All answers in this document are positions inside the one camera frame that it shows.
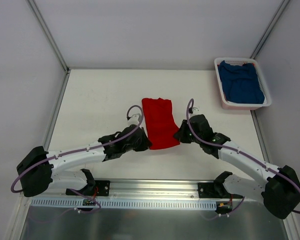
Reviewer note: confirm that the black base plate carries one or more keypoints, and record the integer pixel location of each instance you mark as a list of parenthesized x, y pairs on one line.
[(214, 190), (95, 188)]

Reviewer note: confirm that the white slotted cable duct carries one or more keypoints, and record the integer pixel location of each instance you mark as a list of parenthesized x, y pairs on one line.
[(125, 203)]

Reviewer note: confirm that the aluminium frame post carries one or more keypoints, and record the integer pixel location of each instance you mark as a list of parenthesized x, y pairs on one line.
[(47, 33), (270, 27)]

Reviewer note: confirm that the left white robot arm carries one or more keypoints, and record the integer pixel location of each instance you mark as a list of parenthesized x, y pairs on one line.
[(41, 170)]

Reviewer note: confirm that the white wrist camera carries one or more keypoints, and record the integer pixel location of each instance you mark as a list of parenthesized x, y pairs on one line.
[(135, 119), (193, 111)]

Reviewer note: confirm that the blue t shirt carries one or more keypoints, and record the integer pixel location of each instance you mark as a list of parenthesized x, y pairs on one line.
[(240, 83)]

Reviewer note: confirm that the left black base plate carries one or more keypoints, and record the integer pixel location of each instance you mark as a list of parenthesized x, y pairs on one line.
[(95, 188)]

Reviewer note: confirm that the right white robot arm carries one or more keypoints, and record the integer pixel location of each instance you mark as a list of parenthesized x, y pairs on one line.
[(277, 188)]

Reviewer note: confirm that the left aluminium frame post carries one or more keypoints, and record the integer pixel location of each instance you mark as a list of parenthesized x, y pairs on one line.
[(47, 33)]

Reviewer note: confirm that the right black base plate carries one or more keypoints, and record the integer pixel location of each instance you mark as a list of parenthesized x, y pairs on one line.
[(214, 190)]

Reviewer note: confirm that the red t shirt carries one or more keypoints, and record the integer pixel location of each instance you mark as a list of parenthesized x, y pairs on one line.
[(160, 123)]

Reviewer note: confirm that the white plastic basket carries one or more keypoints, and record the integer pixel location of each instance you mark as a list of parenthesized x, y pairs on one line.
[(262, 83)]

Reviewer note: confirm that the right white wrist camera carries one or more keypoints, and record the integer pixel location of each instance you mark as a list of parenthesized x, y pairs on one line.
[(193, 111)]

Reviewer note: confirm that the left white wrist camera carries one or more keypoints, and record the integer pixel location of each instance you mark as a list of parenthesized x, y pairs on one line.
[(135, 119)]

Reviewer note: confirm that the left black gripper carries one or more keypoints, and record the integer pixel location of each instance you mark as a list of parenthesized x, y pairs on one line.
[(142, 139)]

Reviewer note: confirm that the right aluminium frame post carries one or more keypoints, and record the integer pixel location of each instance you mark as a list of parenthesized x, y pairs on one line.
[(270, 27)]

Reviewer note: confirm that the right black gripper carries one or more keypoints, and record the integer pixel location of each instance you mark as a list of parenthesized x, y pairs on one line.
[(183, 131)]

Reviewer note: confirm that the aluminium mounting rail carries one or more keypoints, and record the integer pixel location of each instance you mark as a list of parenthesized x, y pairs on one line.
[(161, 188)]

